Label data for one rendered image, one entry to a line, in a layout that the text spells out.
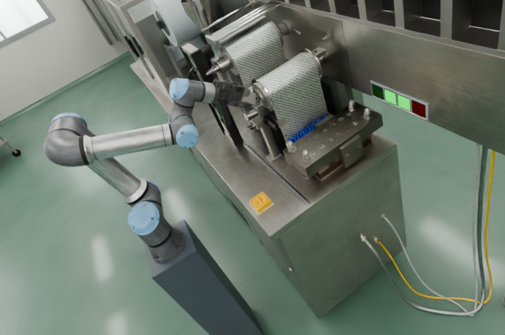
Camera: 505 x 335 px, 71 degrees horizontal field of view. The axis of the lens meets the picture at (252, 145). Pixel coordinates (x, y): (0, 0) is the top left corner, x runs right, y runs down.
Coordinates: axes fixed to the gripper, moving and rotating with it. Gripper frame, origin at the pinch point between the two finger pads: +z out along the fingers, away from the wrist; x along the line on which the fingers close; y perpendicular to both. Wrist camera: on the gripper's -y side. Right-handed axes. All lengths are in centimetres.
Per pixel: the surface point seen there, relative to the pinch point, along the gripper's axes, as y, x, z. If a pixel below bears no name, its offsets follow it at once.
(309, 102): 5.8, -6.6, 21.9
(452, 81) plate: 31, -60, 22
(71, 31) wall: -76, 550, -16
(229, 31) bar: 23.4, 23.8, -6.6
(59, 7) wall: -42, 550, -35
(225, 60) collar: 11.5, 22.5, -6.1
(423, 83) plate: 28, -50, 24
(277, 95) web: 6.6, -6.6, 4.9
